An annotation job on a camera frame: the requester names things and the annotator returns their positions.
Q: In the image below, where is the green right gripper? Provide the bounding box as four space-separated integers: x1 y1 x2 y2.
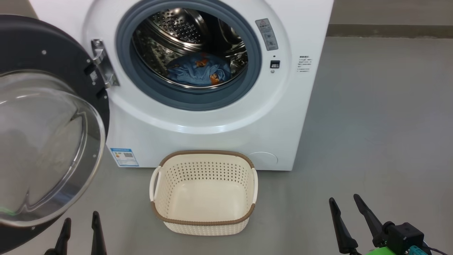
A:
329 194 411 255

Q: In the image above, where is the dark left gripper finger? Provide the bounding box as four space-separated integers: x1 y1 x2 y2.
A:
44 218 72 255
91 211 108 255

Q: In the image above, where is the black round glass washer door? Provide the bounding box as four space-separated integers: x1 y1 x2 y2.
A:
0 14 110 254

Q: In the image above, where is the white front-load washing machine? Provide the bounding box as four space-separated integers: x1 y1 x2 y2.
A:
28 0 335 171

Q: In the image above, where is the metal door hinge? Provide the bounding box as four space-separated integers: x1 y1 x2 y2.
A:
91 39 120 88

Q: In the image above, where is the blue energy label sticker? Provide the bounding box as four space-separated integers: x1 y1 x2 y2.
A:
110 148 139 167

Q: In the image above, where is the cream perforated laundry basket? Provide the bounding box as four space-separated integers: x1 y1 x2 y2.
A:
149 150 258 236

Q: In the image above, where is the round white filter cover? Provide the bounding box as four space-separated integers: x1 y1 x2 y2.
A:
247 152 279 167

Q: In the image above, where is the small printed text label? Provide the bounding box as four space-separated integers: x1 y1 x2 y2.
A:
297 56 312 73

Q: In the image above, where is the grey warning sticker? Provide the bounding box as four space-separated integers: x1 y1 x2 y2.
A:
255 18 279 51

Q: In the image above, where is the perforated steel drum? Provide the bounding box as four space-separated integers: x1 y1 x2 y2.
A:
132 8 249 89

